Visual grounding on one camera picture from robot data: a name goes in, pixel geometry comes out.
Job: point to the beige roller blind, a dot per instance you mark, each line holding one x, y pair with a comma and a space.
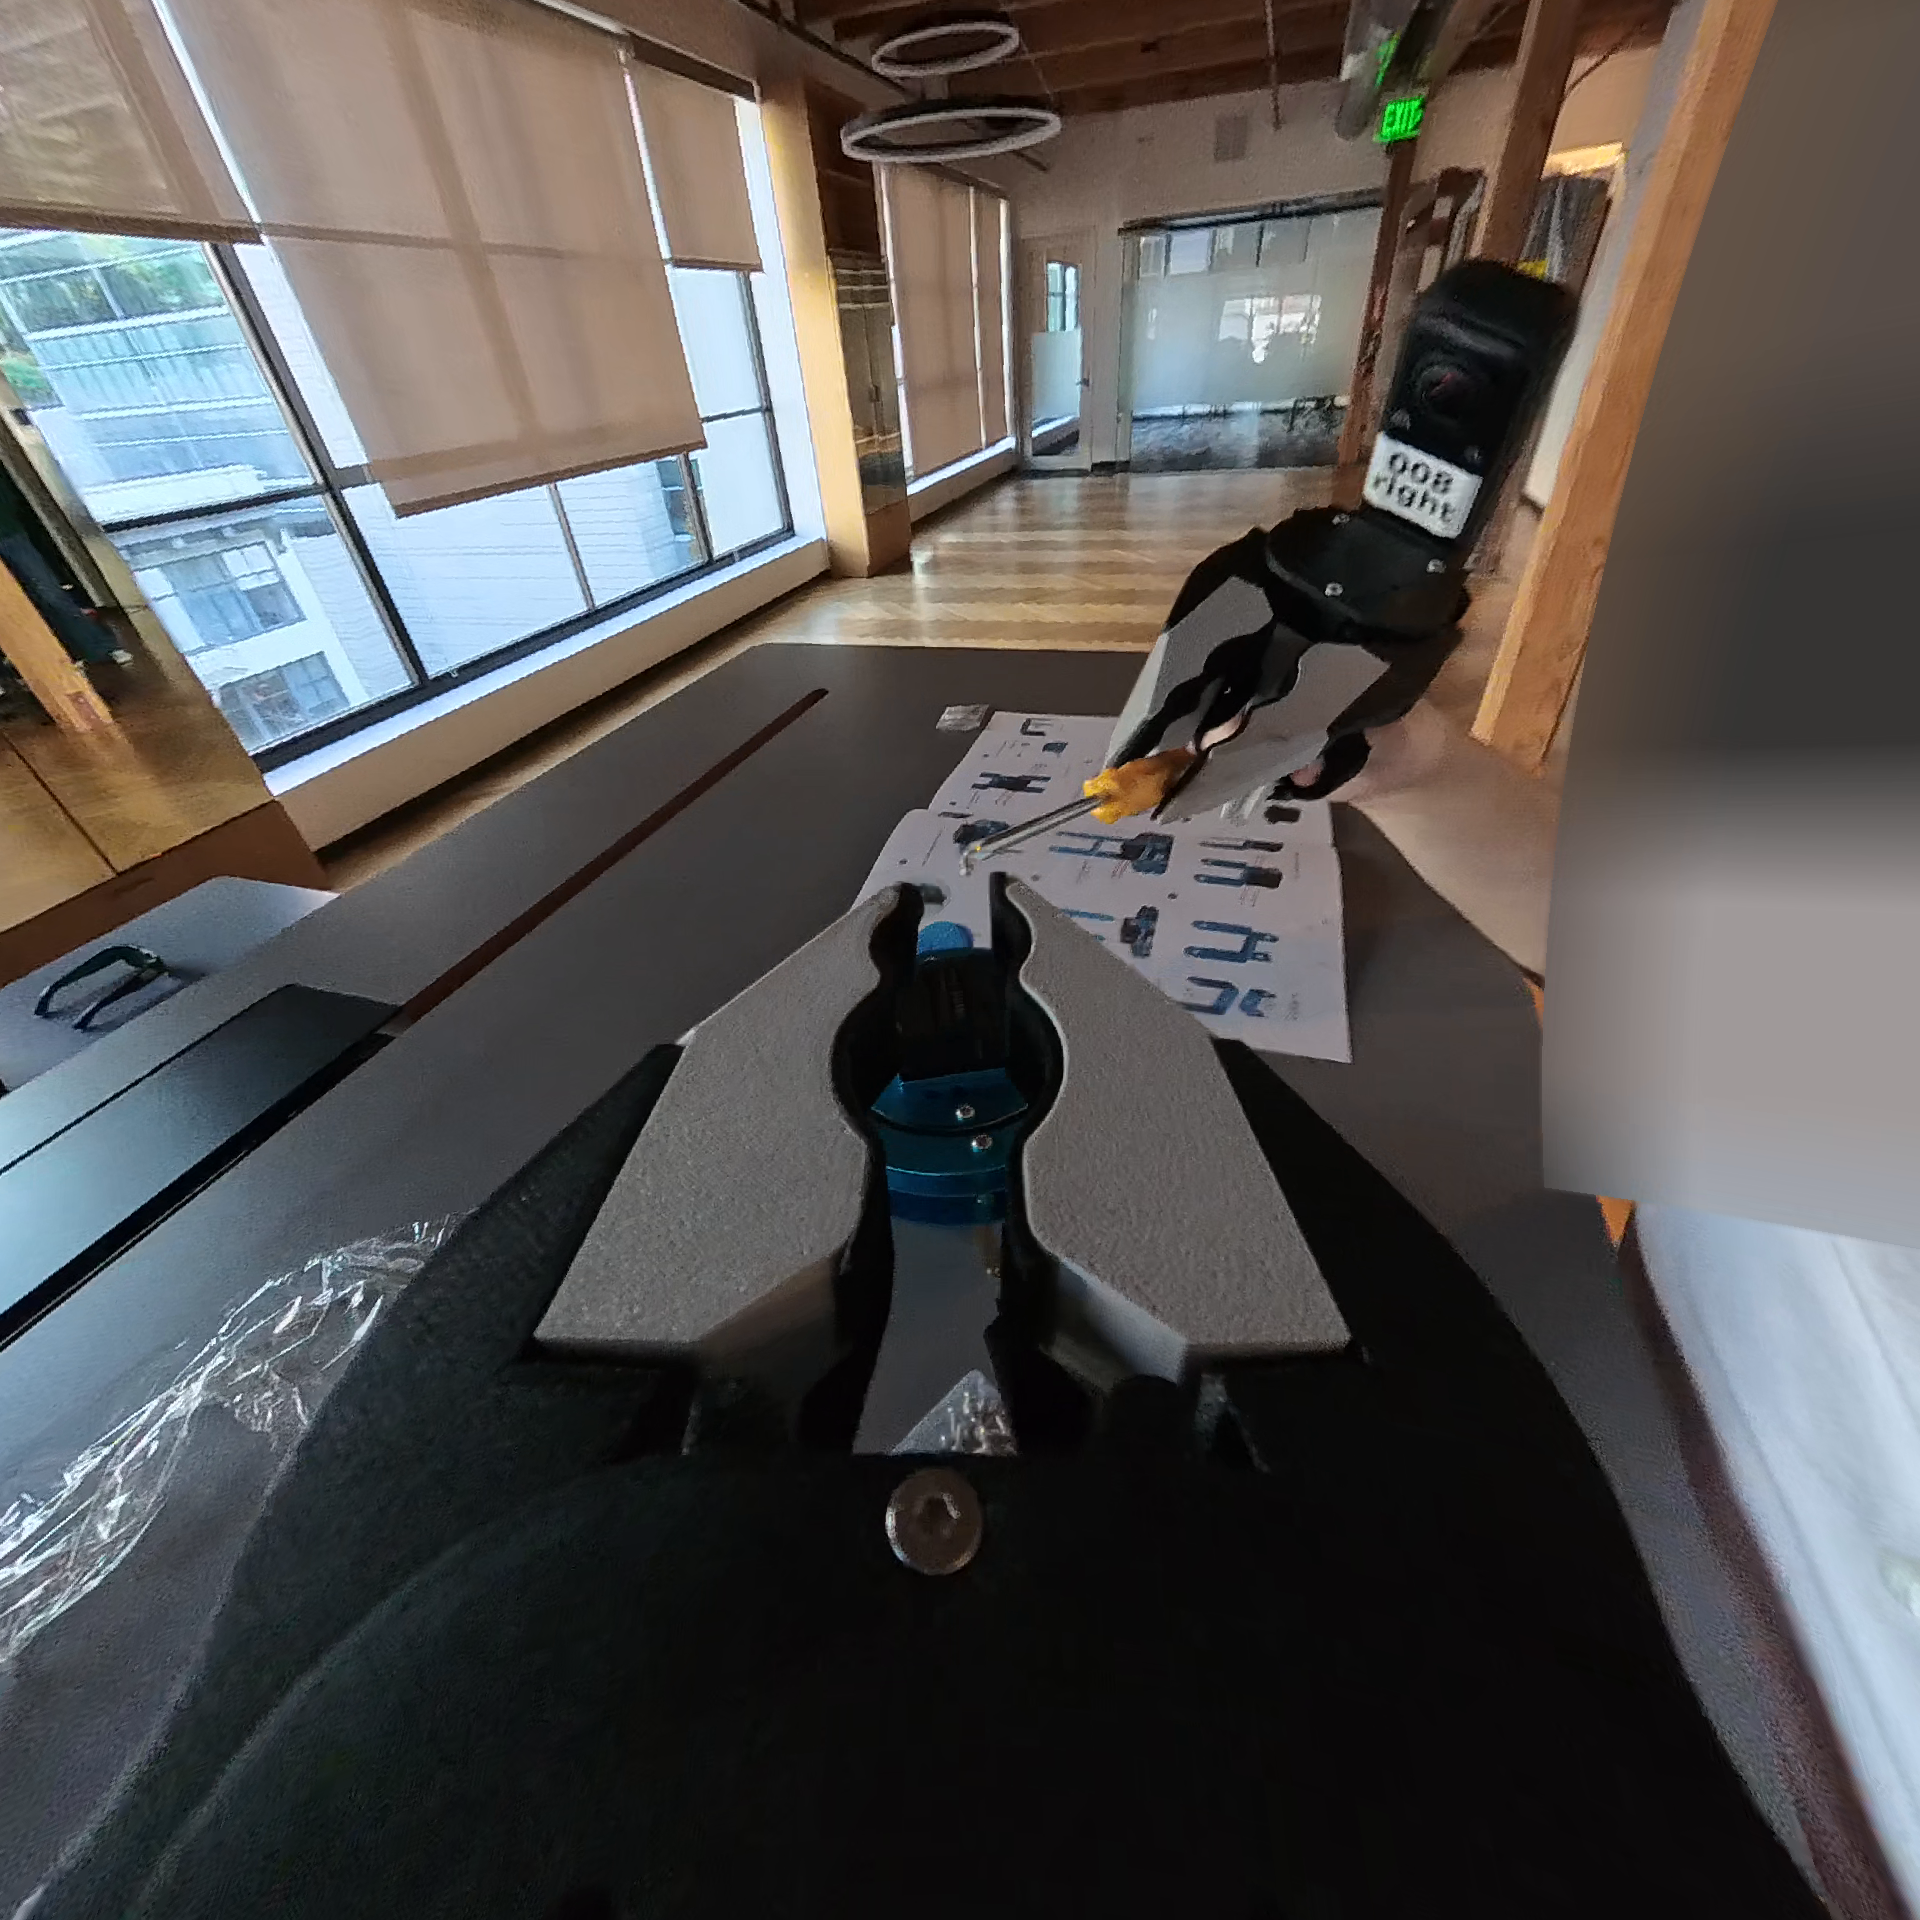
106, 118
697, 164
937, 315
450, 270

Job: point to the large window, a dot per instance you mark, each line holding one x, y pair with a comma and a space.
194, 450

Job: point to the glass door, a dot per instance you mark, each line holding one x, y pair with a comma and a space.
1061, 345

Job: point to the printed instruction sheet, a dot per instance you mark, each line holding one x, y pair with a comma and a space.
1276, 990

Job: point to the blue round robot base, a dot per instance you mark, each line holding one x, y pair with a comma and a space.
945, 1184

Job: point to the crumpled clear plastic wrap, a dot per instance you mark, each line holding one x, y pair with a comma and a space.
181, 1410

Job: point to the person's white shirt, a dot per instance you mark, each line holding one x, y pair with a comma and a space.
1800, 1499

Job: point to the adjacent grey desk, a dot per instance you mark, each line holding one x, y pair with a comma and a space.
224, 931

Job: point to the black flat panel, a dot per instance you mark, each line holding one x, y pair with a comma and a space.
181, 1094

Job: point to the dark grey desk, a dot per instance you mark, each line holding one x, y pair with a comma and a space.
599, 840

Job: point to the person's right forearm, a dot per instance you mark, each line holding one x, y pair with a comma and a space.
1454, 810

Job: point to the patterned rug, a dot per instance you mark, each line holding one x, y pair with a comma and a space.
1201, 442

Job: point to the wooden post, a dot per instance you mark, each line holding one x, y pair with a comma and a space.
1589, 524
1540, 134

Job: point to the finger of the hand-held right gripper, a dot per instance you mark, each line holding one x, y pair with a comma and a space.
1184, 661
1289, 721

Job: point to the green exit sign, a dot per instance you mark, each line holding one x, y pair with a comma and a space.
1400, 118

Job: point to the frosted glass partition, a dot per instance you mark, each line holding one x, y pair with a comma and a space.
1244, 315

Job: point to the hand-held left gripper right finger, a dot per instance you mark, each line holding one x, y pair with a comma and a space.
1184, 1201

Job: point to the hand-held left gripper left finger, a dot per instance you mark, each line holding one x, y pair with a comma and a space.
720, 1201

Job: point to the wooden pillar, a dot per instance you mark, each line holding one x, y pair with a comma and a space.
839, 450

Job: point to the clear bag of silver screws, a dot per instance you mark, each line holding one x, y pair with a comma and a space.
961, 1418

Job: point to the black servo motor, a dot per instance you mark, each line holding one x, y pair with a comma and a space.
961, 1019

